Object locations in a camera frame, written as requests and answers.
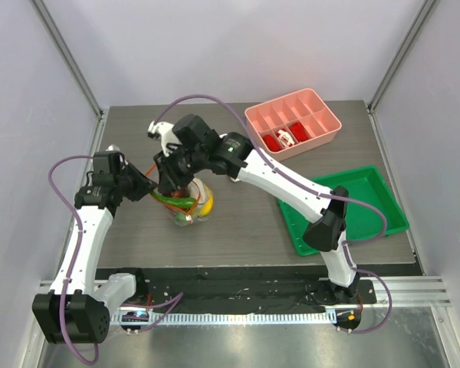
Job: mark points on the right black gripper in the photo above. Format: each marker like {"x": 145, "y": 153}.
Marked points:
{"x": 169, "y": 176}

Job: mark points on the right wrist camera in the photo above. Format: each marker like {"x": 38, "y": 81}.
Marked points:
{"x": 163, "y": 132}

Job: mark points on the pink compartment tray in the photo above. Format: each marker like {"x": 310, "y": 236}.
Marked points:
{"x": 305, "y": 106}

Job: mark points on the green fake chili pepper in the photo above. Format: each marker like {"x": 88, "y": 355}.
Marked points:
{"x": 182, "y": 203}

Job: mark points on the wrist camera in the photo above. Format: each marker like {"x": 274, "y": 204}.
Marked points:
{"x": 116, "y": 149}
{"x": 163, "y": 132}

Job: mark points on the yellow fake banana bunch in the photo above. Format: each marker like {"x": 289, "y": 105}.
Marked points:
{"x": 206, "y": 206}

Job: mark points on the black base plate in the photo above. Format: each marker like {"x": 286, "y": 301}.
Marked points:
{"x": 251, "y": 289}

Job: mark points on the red white fake food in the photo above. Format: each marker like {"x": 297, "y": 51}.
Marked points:
{"x": 285, "y": 138}

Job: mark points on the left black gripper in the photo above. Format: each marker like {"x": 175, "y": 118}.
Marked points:
{"x": 145, "y": 185}

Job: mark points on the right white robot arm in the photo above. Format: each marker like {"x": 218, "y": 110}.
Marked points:
{"x": 232, "y": 155}

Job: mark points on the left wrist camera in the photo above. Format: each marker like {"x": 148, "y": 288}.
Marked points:
{"x": 116, "y": 149}

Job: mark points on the clear orange zip top bag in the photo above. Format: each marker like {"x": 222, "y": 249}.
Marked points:
{"x": 184, "y": 217}

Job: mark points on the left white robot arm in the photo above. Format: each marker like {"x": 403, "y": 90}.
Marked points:
{"x": 74, "y": 310}

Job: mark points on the red fake food piece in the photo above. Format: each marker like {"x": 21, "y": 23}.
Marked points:
{"x": 299, "y": 132}

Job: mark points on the green plastic tray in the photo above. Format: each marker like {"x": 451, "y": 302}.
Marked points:
{"x": 365, "y": 184}

